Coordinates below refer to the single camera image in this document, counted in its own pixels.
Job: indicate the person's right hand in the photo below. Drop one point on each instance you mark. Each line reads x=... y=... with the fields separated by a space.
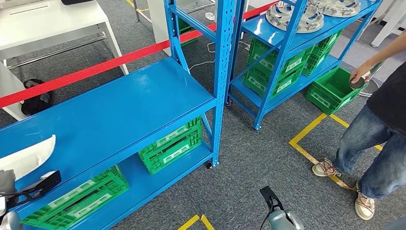
x=361 y=71

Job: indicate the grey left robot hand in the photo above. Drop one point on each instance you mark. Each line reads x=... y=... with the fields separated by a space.
x=7 y=182

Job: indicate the black round handheld device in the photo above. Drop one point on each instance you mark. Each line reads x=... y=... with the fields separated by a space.
x=357 y=84

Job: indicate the white curved car part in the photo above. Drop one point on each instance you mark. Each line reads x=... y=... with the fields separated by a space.
x=28 y=155

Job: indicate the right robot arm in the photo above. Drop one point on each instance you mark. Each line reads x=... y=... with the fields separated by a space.
x=282 y=222

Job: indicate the person's right forearm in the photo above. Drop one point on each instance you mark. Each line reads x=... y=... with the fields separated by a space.
x=387 y=50

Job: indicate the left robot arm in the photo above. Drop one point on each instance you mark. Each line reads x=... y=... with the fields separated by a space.
x=9 y=220

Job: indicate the small blue metal shelf rack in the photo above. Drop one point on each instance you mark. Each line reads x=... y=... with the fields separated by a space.
x=263 y=27

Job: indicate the large blue metal shelf rack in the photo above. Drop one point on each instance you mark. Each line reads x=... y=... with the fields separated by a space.
x=111 y=111

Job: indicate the silver round stand base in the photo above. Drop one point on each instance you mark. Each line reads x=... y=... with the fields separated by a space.
x=371 y=90

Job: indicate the person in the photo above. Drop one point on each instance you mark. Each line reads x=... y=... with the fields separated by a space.
x=387 y=95

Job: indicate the open green plastic crate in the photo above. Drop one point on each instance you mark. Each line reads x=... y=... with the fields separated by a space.
x=330 y=92

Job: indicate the white tables with white legs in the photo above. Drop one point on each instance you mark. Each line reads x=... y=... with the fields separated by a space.
x=390 y=19

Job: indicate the silver wheel cover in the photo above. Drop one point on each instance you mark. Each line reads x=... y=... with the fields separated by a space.
x=301 y=22
x=339 y=9

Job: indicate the black bag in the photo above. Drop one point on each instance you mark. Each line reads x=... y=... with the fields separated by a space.
x=35 y=104

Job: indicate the yellow floor tape square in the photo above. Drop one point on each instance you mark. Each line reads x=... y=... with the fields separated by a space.
x=304 y=131

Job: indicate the white furniture side panel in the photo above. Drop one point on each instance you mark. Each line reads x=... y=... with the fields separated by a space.
x=11 y=85

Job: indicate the red barrier belt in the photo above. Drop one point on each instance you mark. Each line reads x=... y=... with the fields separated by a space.
x=79 y=74

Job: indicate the small white plastic object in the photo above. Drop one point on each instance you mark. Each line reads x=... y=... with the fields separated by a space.
x=210 y=16

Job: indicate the white table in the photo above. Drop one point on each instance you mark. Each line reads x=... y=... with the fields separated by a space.
x=47 y=25

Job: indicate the flat black item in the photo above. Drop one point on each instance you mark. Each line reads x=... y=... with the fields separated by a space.
x=76 y=2

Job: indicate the white cabinet panel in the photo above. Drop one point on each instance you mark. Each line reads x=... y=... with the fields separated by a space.
x=157 y=22

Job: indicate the yellow floor tape strip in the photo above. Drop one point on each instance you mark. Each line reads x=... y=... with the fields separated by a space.
x=130 y=3

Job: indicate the chrome metal leg frame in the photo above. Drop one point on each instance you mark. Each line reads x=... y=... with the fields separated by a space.
x=136 y=11

